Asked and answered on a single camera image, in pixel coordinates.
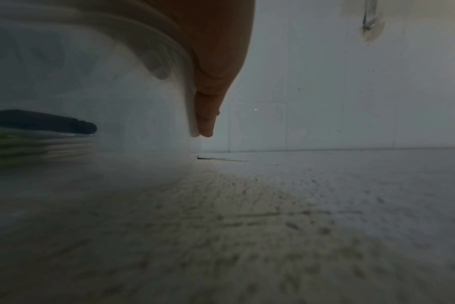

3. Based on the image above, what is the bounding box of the person's right hand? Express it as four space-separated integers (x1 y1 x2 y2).
137 0 258 138

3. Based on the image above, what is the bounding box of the metal wall bracket frame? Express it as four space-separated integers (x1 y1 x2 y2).
360 0 386 43

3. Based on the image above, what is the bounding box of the stack of green forks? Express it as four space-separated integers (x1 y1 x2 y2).
0 130 97 170

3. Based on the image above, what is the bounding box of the clear plastic container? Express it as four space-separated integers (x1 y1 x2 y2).
0 6 203 191

